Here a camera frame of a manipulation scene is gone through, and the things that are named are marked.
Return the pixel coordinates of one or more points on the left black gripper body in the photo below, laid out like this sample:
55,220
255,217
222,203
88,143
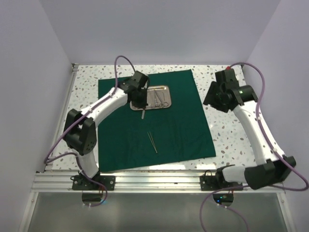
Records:
141,101

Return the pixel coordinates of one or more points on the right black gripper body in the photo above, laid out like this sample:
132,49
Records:
214,97

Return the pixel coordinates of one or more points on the steel instrument tray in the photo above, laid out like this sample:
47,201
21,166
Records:
150,96

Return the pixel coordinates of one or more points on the steel fine-point tweezers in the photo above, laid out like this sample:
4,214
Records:
152,141

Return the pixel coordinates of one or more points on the green surgical cloth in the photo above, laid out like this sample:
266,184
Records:
180,132

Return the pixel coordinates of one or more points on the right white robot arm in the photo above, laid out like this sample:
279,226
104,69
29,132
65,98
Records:
271,164

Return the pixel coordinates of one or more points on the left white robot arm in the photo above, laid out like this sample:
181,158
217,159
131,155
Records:
80,132

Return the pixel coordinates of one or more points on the steel surgical scissors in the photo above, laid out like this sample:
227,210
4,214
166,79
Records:
161,96

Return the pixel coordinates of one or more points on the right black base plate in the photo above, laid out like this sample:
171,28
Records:
210,181

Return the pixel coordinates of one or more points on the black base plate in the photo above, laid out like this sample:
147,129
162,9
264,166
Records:
210,181
80,182

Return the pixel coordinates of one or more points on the aluminium mounting rail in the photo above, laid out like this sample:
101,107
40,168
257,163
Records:
148,181

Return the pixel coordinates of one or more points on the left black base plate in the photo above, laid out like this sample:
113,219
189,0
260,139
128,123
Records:
80,182

